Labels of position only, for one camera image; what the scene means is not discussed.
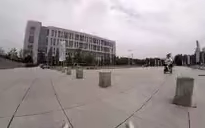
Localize scooter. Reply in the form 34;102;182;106
162;63;174;75

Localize grey paved slab plaza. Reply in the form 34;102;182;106
0;65;205;128

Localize person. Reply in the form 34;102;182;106
164;51;174;68

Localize distant line of trees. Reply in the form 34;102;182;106
115;54;198;67

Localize dark vehicle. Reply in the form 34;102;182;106
39;63;52;70

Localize large grey multi-storey building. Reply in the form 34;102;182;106
22;20;117;66

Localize row of stone bollards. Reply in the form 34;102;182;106
60;66;196;108

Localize white banner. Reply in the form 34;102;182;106
58;40;67;63

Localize robot's own part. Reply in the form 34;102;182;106
62;122;71;128
125;121;135;128

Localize wide grey stone steps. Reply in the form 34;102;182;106
0;54;28;71

